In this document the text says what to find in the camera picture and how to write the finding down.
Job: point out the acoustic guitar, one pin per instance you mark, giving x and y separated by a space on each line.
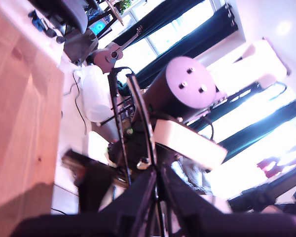
106 56

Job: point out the gripper pale camera box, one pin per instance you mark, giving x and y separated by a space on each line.
187 143

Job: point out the dark teal curtain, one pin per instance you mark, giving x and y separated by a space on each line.
199 42
162 19
261 123

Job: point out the grey office chair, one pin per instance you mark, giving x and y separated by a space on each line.
64 14

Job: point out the white plastic bag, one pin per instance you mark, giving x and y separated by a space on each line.
96 98

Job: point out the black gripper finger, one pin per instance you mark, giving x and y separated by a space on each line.
185 202
93 187
130 202

